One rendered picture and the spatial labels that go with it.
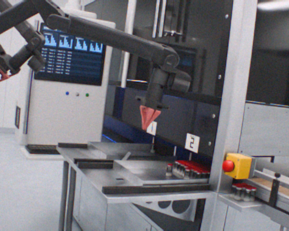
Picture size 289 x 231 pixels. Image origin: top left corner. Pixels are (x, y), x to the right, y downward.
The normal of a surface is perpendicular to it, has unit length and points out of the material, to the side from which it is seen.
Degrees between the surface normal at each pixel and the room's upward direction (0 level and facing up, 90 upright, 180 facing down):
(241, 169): 90
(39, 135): 90
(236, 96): 90
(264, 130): 90
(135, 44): 104
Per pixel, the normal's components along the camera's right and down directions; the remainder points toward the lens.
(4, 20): 0.11, 0.37
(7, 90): 0.44, 0.15
